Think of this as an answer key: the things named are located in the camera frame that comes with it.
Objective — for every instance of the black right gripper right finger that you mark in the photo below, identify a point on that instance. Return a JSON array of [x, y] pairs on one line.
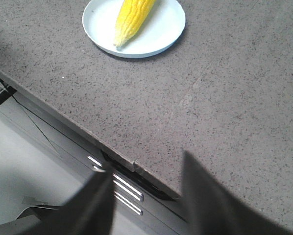
[[212, 210]]

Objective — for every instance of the silver lower drawer handle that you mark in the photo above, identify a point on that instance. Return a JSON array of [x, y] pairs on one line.
[[128, 203]]

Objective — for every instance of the yellow corn cob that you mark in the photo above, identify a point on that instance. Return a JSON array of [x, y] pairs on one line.
[[130, 18]]

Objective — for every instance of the light blue round plate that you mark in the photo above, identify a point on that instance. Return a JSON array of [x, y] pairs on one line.
[[163, 26]]

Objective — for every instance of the silver cabinet drawer handle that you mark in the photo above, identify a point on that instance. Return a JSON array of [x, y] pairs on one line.
[[122, 183]]

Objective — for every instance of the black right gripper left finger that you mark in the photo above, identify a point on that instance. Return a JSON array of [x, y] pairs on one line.
[[89, 212]]

